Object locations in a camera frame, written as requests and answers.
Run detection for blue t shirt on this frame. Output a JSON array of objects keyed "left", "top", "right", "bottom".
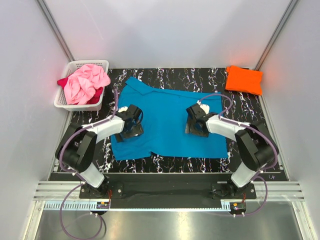
[{"left": 110, "top": 77, "right": 228, "bottom": 161}]

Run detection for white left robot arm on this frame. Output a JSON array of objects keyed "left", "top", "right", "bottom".
[{"left": 55, "top": 104, "right": 144, "bottom": 198}]

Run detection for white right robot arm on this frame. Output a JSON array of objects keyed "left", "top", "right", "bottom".
[{"left": 185, "top": 103, "right": 279, "bottom": 200}]

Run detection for red t shirt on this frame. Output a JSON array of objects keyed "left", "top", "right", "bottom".
[{"left": 57, "top": 77, "right": 104, "bottom": 105}]

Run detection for folded orange t shirt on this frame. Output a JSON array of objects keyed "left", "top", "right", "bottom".
[{"left": 225, "top": 65, "right": 263, "bottom": 96}]

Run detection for pink t shirt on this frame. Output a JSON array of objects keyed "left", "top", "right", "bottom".
[{"left": 67, "top": 64, "right": 111, "bottom": 89}]

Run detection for white plastic laundry basket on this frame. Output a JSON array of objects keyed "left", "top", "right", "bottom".
[{"left": 53, "top": 59, "right": 109, "bottom": 112}]

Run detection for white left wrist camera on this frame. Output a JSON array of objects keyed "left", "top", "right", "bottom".
[{"left": 117, "top": 106, "right": 128, "bottom": 113}]

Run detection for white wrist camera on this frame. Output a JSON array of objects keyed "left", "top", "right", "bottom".
[
  {"left": 197, "top": 101, "right": 210, "bottom": 115},
  {"left": 117, "top": 106, "right": 128, "bottom": 113}
]

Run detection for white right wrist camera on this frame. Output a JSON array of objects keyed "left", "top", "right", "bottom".
[{"left": 197, "top": 101, "right": 210, "bottom": 115}]

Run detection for aluminium frame rail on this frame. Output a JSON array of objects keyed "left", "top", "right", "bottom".
[{"left": 33, "top": 181, "right": 304, "bottom": 202}]

